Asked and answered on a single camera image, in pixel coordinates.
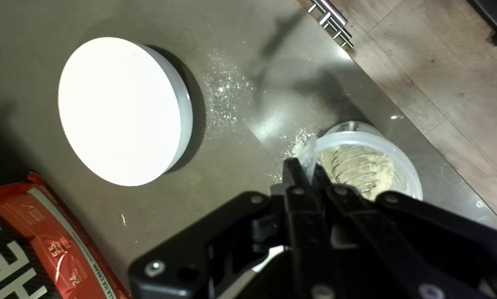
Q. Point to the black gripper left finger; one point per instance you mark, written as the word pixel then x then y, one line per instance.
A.
pixel 307 243

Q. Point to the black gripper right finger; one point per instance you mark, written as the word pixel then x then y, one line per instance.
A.
pixel 390 250

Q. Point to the white bowl with powder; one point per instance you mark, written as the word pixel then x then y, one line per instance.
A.
pixel 119 111

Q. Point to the clear plastic deli container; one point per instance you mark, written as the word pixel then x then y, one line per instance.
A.
pixel 407 172

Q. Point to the black whey protein bag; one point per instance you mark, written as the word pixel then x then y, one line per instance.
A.
pixel 31 250

